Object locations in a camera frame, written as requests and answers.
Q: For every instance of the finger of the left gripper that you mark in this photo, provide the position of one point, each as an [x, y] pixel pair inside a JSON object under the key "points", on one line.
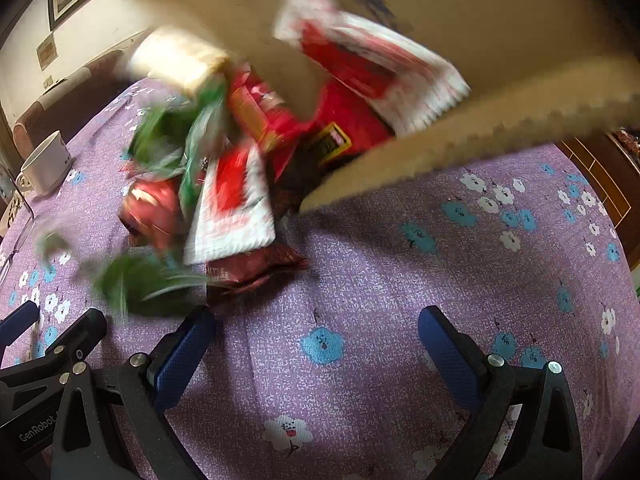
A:
{"points": [[31, 393], [17, 322]]}

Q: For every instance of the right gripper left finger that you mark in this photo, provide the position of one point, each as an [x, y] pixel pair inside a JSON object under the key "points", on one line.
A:
{"points": [[87, 441]]}

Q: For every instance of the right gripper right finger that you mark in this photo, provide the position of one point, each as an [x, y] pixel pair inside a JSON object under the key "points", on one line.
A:
{"points": [[545, 443]]}

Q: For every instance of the green snack packet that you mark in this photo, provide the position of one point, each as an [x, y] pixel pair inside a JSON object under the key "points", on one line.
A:
{"points": [[147, 286]]}

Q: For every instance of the red white snack packet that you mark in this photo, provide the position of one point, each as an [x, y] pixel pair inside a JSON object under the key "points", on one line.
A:
{"points": [[233, 213], [408, 85]]}

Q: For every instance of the tan biscuit packet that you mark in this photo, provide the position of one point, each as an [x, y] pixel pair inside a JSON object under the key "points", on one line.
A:
{"points": [[179, 58]]}

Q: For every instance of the cardboard box tray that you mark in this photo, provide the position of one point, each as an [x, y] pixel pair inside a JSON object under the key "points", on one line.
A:
{"points": [[539, 71]]}

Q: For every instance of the dark red foil snack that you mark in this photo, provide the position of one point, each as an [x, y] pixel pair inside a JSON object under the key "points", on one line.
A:
{"points": [[248, 271]]}

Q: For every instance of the red cartoon face snack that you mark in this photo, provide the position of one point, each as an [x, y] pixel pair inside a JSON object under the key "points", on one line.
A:
{"points": [[344, 128]]}

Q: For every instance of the white ceramic mug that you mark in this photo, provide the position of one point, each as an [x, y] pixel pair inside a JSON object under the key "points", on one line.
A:
{"points": [[47, 166]]}

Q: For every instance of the purple floral tablecloth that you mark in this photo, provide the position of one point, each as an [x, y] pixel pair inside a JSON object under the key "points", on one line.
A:
{"points": [[324, 376]]}

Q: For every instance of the brown armchair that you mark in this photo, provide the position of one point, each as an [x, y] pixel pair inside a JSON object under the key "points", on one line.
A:
{"points": [[71, 103]]}

